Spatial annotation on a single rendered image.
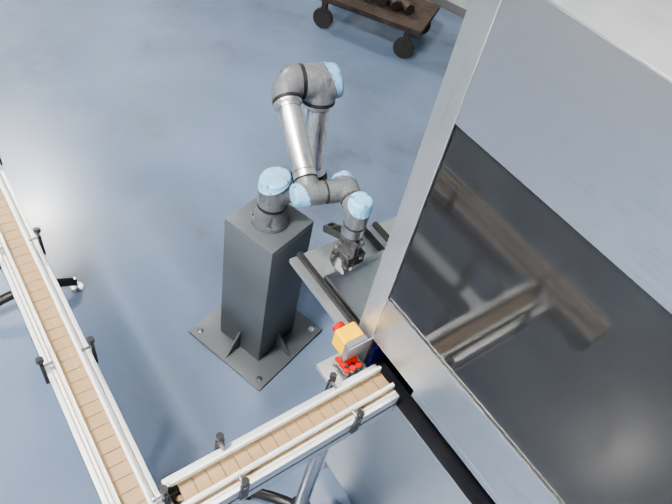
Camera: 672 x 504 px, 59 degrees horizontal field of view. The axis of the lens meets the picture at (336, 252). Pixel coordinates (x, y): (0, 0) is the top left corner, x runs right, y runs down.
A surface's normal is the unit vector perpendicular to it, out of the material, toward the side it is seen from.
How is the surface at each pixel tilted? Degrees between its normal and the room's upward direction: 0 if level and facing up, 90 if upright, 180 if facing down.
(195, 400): 0
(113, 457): 0
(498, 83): 90
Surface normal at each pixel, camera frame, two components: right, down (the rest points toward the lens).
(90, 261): 0.17, -0.65
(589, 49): -0.81, 0.33
